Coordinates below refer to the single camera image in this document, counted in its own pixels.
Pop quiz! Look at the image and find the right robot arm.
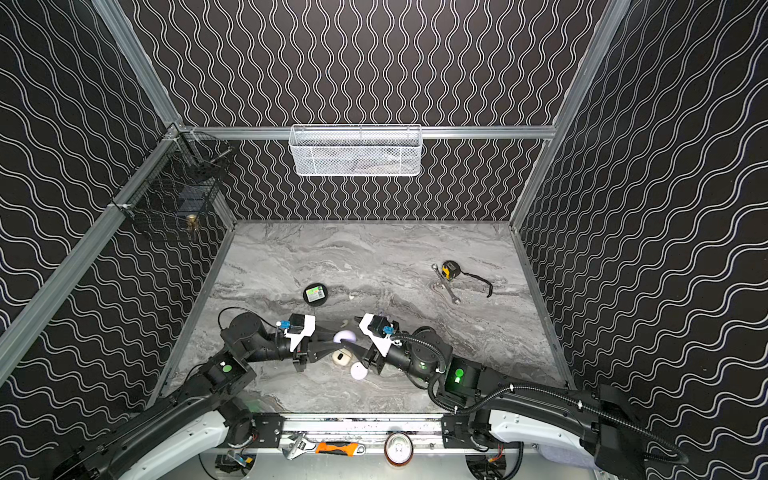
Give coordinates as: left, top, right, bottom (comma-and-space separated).
342, 327, 689, 479

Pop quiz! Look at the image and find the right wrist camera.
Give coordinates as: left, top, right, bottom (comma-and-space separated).
359, 313, 399, 357

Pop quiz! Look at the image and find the white wire mesh basket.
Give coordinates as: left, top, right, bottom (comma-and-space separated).
288, 124, 424, 177

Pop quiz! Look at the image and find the adjustable wrench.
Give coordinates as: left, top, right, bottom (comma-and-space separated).
284, 434, 317, 460

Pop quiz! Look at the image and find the grey cloth roll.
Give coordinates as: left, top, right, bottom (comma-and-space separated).
537, 443, 596, 470

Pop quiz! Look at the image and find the orange handled tool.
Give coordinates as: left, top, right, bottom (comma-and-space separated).
314, 442, 367, 457

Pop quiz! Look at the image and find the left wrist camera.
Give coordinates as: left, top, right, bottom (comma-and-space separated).
276, 314, 316, 353

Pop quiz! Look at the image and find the purple earbud charging case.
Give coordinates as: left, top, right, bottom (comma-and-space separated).
333, 330, 357, 344

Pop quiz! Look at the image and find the yellow black tape measure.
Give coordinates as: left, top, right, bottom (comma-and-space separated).
439, 260, 494, 298

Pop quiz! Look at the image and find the soda can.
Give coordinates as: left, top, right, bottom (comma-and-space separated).
384, 432, 414, 467

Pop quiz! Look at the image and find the white round earbud case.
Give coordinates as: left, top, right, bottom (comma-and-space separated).
350, 362, 369, 381

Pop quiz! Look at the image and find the black round digital timer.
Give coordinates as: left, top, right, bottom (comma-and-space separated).
302, 282, 329, 307

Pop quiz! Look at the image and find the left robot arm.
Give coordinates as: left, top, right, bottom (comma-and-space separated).
50, 311, 339, 479

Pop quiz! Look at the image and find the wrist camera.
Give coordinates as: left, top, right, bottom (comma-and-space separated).
276, 314, 316, 353
359, 313, 399, 357

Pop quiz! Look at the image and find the silver combination wrench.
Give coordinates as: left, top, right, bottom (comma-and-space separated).
431, 264, 461, 305

